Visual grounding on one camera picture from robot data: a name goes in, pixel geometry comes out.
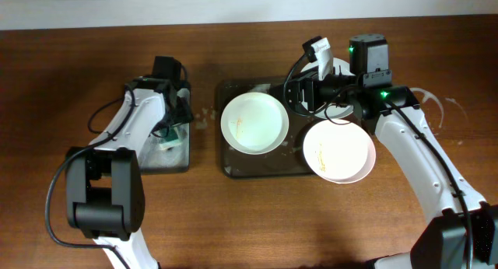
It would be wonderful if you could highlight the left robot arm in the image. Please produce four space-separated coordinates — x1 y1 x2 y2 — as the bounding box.
65 56 193 268

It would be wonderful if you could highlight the pinkish white plate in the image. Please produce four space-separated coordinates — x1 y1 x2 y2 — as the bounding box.
303 120 377 184

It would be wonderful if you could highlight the black soapy sponge tray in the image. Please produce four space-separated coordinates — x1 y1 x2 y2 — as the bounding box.
139 89 191 174

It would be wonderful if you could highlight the green yellow sponge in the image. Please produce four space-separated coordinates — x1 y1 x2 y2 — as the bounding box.
159 127 186 150

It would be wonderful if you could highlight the dark brown plate tray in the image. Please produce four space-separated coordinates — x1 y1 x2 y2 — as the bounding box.
216 77 323 180

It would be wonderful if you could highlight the left black cable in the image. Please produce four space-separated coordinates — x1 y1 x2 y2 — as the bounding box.
44 65 188 269

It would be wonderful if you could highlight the pale blue plate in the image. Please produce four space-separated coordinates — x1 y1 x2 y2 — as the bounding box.
300 58 353 119

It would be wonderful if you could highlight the right black cable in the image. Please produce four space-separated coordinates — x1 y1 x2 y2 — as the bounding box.
282 53 474 269

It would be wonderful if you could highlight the black cable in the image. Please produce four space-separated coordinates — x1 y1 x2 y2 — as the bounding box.
44 65 188 269
282 53 474 269

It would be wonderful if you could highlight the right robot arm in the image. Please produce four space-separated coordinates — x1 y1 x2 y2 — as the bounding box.
282 33 497 269

